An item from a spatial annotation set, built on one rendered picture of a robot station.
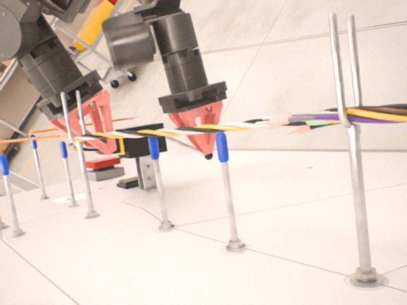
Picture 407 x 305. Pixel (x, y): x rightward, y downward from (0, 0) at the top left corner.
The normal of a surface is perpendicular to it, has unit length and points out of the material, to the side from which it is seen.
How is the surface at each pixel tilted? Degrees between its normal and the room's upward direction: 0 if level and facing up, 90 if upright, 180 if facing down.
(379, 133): 0
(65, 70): 91
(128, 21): 62
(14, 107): 90
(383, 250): 50
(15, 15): 74
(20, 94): 90
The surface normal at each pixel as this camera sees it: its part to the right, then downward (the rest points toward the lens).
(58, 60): 0.66, -0.10
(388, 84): -0.71, -0.49
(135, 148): 0.50, 0.04
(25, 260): -0.14, -0.98
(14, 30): 0.07, 0.32
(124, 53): 0.28, 0.49
